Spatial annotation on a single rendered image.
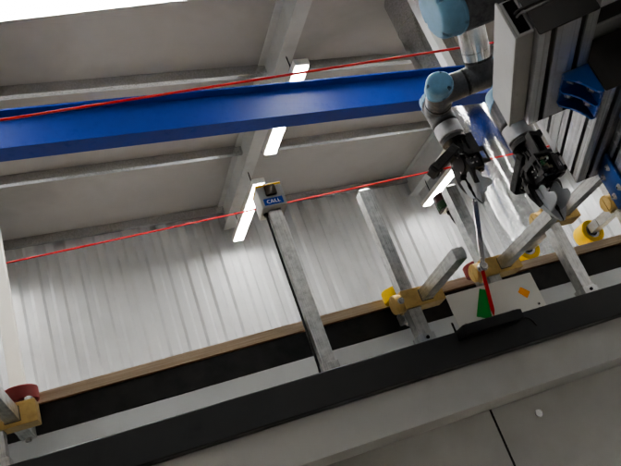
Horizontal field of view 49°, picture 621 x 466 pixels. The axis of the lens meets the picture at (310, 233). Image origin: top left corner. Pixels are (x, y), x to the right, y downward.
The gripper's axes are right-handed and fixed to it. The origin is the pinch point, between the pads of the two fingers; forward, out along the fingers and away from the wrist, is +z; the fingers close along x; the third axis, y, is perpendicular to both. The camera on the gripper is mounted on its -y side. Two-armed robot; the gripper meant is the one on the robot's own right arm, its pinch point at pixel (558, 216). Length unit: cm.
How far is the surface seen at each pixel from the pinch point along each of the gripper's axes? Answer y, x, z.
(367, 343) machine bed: -51, -36, 4
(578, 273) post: -29.3, 20.3, 6.5
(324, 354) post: -29, -55, 9
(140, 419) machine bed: -51, -100, 6
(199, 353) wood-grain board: -50, -82, -6
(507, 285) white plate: -28.6, -2.0, 4.5
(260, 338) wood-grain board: -50, -65, -5
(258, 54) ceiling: -430, 102, -417
